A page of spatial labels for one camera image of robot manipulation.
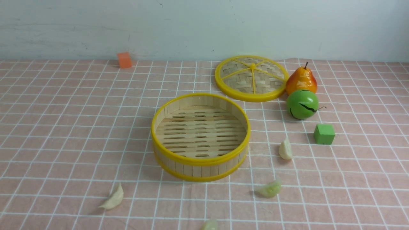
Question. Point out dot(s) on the green round toy fruit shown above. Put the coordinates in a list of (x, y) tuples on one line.
[(302, 104)]

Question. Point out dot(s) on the orange yellow toy pear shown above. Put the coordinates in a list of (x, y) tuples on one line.
[(301, 79)]

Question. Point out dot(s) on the greenish dumpling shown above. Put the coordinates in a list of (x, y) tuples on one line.
[(269, 190)]

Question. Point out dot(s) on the green foam cube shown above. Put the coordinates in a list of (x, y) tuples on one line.
[(324, 134)]

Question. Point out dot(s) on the orange foam cube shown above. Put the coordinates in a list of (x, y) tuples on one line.
[(124, 60)]

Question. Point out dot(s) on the pale dumpling bottom edge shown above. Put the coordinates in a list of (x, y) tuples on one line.
[(210, 225)]

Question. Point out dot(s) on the white dumpling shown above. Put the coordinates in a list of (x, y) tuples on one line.
[(285, 150), (114, 200)]

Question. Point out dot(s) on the yellow-rimmed woven steamer lid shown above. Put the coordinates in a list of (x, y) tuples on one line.
[(251, 78)]

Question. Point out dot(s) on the yellow-rimmed bamboo steamer tray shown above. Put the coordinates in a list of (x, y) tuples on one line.
[(200, 137)]

